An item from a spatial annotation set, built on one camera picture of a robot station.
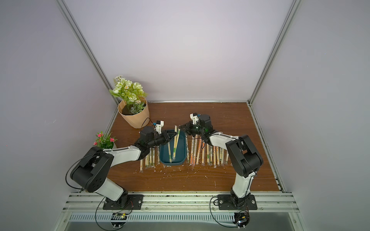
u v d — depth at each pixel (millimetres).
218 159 877
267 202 745
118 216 718
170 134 831
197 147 926
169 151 913
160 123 833
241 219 707
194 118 857
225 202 723
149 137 707
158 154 907
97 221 623
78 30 794
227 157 897
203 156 897
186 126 833
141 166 855
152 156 898
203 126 732
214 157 897
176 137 845
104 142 834
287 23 758
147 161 875
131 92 875
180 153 897
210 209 710
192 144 948
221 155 895
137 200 742
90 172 453
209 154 900
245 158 485
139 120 945
